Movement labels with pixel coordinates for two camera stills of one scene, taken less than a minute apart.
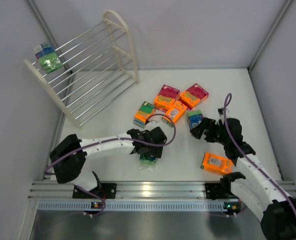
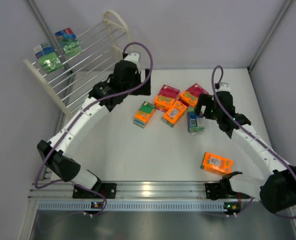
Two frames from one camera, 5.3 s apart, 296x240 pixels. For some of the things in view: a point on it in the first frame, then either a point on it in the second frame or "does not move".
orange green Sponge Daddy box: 145,111 does not move
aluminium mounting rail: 136,196 does not move
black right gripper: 207,129 -> 205,105
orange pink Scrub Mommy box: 167,97 does not move
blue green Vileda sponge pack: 48,58 does not move
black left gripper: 149,152 -> 139,81
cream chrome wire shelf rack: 98,67 does not move
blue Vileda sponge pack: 194,117 does not move
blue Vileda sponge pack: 147,162 -> 68,42
